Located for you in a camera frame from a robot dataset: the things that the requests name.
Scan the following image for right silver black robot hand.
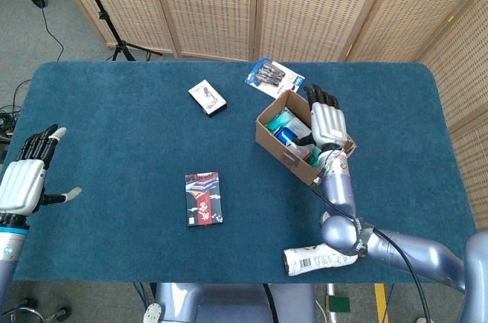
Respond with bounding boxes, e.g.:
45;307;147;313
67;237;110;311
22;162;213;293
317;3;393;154
292;84;350;151

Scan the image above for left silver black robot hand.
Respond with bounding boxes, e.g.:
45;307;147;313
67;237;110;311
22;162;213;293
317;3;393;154
0;123;83;217

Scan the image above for blue white drink can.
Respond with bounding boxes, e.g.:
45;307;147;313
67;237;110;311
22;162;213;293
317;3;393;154
274;126;317;156

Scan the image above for teal white items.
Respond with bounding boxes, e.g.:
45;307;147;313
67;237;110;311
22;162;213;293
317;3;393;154
266;107;332;168

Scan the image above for brown cardboard box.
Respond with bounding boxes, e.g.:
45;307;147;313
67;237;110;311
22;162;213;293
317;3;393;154
255;88;358;187

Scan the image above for small black white box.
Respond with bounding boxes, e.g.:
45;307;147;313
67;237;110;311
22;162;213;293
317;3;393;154
188;78;228;118

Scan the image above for dark red-patterned book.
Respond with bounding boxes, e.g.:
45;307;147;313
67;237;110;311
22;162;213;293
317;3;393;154
184;171;224;228

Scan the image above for blue blister card pack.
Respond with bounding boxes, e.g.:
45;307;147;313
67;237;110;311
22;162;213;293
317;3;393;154
244;56;307;100

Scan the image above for woven wooden folding screen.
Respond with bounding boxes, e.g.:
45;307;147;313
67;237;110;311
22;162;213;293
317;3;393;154
47;0;488;231

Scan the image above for blue felt table cover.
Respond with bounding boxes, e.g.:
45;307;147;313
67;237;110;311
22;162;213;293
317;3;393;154
0;60;478;285

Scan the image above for black caster wheel base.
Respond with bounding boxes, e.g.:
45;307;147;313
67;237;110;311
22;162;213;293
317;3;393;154
0;296;73;323

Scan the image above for white labelled drink bottle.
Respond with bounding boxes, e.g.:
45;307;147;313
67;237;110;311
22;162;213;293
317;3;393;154
282;243;359;277

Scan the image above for green block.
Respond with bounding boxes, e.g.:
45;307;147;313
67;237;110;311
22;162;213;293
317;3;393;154
323;295;351;312

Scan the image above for black tripod stand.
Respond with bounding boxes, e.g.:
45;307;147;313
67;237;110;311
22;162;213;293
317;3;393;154
72;0;163;62

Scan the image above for grey robot torso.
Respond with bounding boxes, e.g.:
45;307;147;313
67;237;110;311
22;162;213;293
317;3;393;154
143;283;317;323

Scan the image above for black floor cable bundle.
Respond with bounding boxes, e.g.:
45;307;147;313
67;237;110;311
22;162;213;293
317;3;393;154
0;78;26;143

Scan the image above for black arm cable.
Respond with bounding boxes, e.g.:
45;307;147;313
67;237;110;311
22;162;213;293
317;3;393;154
310;176;434;323

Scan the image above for thin black floor cable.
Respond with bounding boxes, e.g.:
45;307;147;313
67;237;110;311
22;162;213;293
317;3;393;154
37;0;66;63

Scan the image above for silver metal post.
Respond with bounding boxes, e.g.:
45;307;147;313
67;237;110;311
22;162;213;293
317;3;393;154
324;283;340;323

